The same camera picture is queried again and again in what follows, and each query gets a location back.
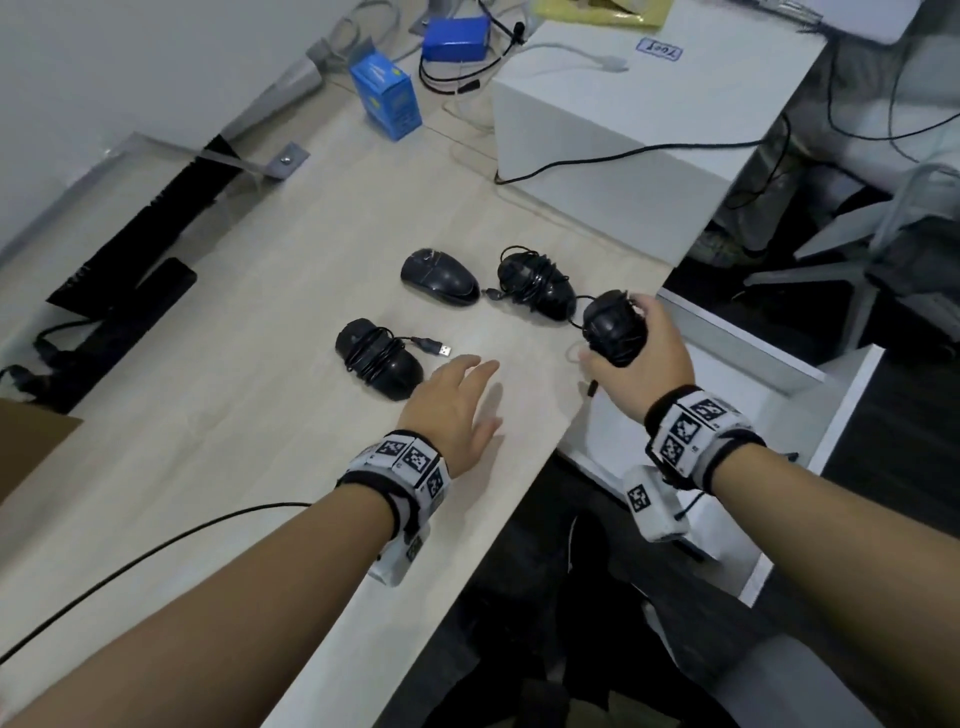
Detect grey office chair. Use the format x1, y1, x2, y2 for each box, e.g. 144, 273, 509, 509
742, 161, 960, 354

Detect yellow packet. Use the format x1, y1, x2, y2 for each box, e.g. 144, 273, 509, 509
534, 0, 669, 30

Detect person's left hand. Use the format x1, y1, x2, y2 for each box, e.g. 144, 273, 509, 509
396, 354, 504, 481

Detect black cable-wrapped computer mouse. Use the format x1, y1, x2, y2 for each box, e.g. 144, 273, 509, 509
486, 245, 579, 325
582, 290, 649, 369

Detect large white box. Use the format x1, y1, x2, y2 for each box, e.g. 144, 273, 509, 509
491, 0, 826, 267

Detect black mouse without wrapped cable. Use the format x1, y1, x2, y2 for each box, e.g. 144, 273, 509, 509
399, 247, 481, 307

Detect person's dark trousers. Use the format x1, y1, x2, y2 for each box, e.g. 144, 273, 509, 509
397, 457, 751, 728

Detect black cable with plug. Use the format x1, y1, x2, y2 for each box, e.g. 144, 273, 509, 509
418, 0, 526, 95

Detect person's right hand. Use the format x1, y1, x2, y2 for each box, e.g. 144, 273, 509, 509
579, 292, 697, 425

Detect person's right forearm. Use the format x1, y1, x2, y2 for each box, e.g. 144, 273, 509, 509
708, 442, 960, 728

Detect thin black cable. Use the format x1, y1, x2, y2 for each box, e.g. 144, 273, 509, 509
0, 502, 312, 665
493, 112, 792, 211

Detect white cable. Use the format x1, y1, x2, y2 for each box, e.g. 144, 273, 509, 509
517, 41, 630, 74

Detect black flat device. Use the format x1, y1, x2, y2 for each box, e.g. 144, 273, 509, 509
0, 257, 198, 414

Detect small blue carton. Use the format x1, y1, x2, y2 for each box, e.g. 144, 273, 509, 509
348, 51, 423, 142

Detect blue battery pack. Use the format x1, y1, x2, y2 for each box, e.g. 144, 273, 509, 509
421, 16, 492, 63

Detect white marker wrist band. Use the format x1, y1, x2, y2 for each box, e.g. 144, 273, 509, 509
626, 384, 768, 544
335, 429, 453, 588

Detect person's left forearm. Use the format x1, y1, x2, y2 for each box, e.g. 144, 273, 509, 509
0, 486, 397, 728

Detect grey metal bracket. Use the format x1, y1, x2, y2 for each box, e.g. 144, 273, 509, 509
202, 142, 310, 181

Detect black mouse with loose plug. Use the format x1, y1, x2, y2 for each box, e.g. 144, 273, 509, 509
334, 318, 454, 401

